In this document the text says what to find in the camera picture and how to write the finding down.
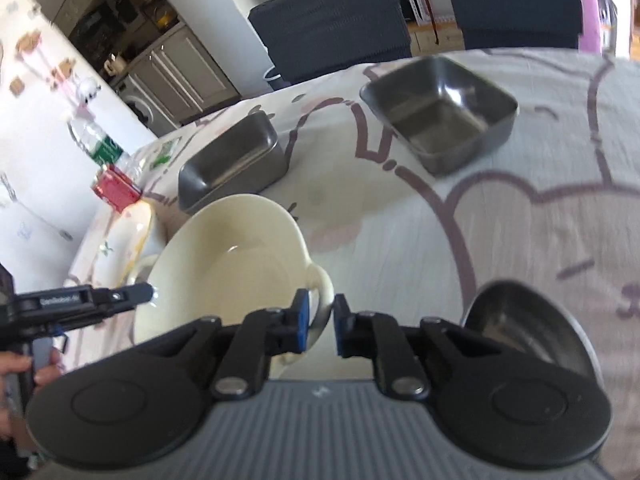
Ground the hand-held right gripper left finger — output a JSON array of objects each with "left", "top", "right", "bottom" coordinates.
[{"left": 150, "top": 289, "right": 312, "bottom": 402}]

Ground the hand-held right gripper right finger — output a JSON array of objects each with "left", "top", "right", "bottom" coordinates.
[{"left": 334, "top": 294, "right": 506, "bottom": 401}]

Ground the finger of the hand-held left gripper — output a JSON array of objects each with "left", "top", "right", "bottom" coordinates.
[{"left": 60, "top": 282, "right": 154, "bottom": 333}]

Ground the yellow-rimmed floral plate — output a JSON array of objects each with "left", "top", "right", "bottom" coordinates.
[{"left": 97, "top": 200, "right": 153, "bottom": 281}]

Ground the cream bowl with handles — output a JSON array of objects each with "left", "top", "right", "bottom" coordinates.
[{"left": 132, "top": 194, "right": 335, "bottom": 366}]

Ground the rectangular metal pan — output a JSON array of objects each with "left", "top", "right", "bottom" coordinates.
[{"left": 177, "top": 110, "right": 288, "bottom": 216}]

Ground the round metal bowl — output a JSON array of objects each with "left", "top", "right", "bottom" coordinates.
[{"left": 460, "top": 280, "right": 606, "bottom": 401}]

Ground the square metal pan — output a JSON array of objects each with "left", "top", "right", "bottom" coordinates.
[{"left": 359, "top": 56, "right": 519, "bottom": 177}]

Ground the person's left hand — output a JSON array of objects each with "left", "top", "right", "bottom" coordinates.
[{"left": 0, "top": 352, "right": 63, "bottom": 456}]

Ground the red drink can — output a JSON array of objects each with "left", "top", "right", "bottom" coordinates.
[{"left": 91, "top": 165, "right": 143, "bottom": 213}]

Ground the green paper packet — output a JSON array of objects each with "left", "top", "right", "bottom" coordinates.
[{"left": 150, "top": 140, "right": 183, "bottom": 168}]

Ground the clear water bottle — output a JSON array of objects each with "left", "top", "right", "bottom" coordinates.
[{"left": 67, "top": 115, "right": 146, "bottom": 186}]

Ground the white washing machine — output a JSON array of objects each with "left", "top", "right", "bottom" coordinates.
[{"left": 122, "top": 75, "right": 161, "bottom": 131}]

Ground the bear-print tablecloth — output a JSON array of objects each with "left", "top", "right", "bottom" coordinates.
[{"left": 65, "top": 47, "right": 640, "bottom": 480}]

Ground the grey kitchen cabinet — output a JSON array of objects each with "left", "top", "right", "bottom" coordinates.
[{"left": 122, "top": 25, "right": 241, "bottom": 126}]

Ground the dark blue fabric chair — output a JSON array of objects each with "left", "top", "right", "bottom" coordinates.
[
  {"left": 248, "top": 0, "right": 413, "bottom": 86},
  {"left": 440, "top": 0, "right": 583, "bottom": 51}
]

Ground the purple fabric cabinet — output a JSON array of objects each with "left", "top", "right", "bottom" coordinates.
[{"left": 575, "top": 0, "right": 603, "bottom": 53}]

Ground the white plush wall ornament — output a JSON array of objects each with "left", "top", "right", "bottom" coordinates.
[{"left": 75, "top": 77, "right": 101, "bottom": 111}]

